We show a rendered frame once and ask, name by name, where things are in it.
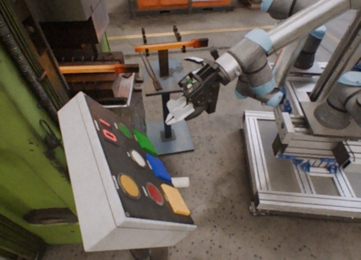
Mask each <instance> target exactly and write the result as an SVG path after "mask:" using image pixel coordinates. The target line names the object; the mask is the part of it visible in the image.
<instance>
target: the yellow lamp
mask: <svg viewBox="0 0 361 260"><path fill-rule="evenodd" d="M121 182H122V185H123V187H124V188H125V190H126V191H128V192H129V193H130V194H131V195H132V196H138V194H139V190H138V188H137V186H136V185H135V183H134V182H133V181H132V180H131V179H130V178H129V177H128V176H126V175H122V177H121Z"/></svg>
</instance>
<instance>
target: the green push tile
mask: <svg viewBox="0 0 361 260"><path fill-rule="evenodd" d="M134 134H135V136H136V137H137V139H138V141H139V143H140V145H141V147H142V148H143V149H144V150H146V151H147V152H149V153H151V154H153V155H155V156H157V152H156V150H155V148H154V147H153V145H152V144H151V142H150V139H149V138H147V137H146V136H144V135H142V134H141V133H139V131H137V130H134Z"/></svg>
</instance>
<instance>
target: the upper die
mask: <svg viewBox="0 0 361 260"><path fill-rule="evenodd" d="M109 22H110V21H109V16H108V13H107V7H106V3H105V0H100V1H99V3H98V5H97V6H96V8H95V9H94V11H93V12H92V14H91V15H90V17H89V19H88V21H48V22H39V24H40V27H41V29H42V31H43V33H44V35H45V38H46V39H47V41H48V43H49V45H82V44H100V42H101V40H102V37H103V35H104V32H105V30H106V28H107V26H108V24H109Z"/></svg>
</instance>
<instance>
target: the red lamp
mask: <svg viewBox="0 0 361 260"><path fill-rule="evenodd" d="M148 189H149V192H150V194H151V196H152V197H153V198H154V199H155V200H156V201H158V202H162V198H161V195H160V193H159V191H158V190H157V189H156V188H155V187H153V185H151V184H149V185H148Z"/></svg>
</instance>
